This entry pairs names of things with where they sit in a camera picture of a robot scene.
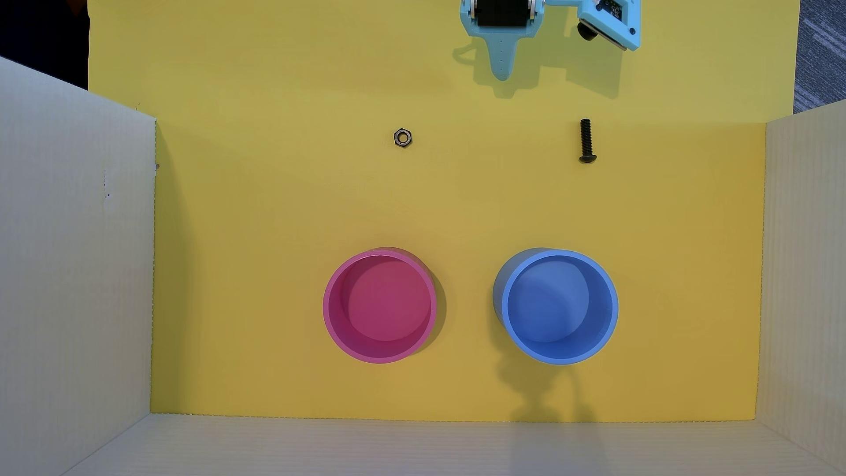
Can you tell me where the white corrugated cardboard box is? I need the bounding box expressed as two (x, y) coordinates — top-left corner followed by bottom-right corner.
(0, 56), (846, 476)

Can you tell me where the yellow paper mat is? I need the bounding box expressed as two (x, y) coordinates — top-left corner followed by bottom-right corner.
(88, 0), (801, 423)

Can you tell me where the black bolt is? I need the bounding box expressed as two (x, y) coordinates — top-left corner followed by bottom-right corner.
(579, 118), (597, 164)

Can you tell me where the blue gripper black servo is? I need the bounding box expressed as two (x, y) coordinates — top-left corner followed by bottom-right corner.
(460, 0), (546, 82)

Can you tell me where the blue wrist camera housing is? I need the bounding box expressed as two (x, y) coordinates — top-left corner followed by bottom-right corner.
(577, 0), (642, 52)

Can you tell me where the blue round cup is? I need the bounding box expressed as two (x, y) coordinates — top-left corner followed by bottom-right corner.
(493, 249), (620, 366)

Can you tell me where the pink round cup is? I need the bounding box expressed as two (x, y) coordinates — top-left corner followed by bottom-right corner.
(323, 249), (438, 364)

